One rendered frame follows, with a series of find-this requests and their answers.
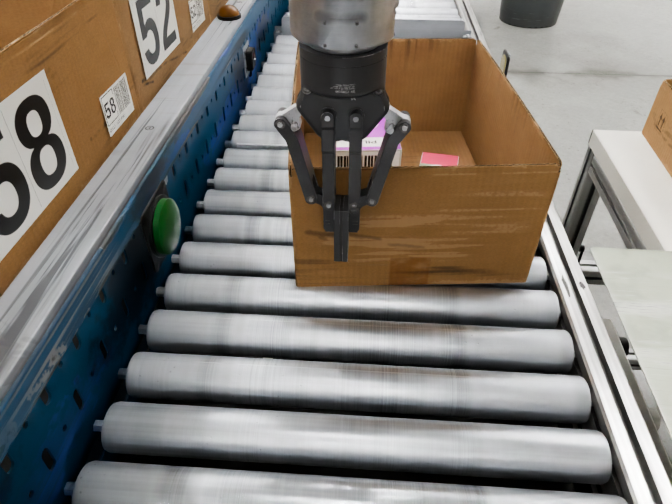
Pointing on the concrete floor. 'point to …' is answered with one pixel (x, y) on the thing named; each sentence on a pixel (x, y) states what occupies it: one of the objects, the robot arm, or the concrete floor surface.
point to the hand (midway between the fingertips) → (341, 229)
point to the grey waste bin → (530, 13)
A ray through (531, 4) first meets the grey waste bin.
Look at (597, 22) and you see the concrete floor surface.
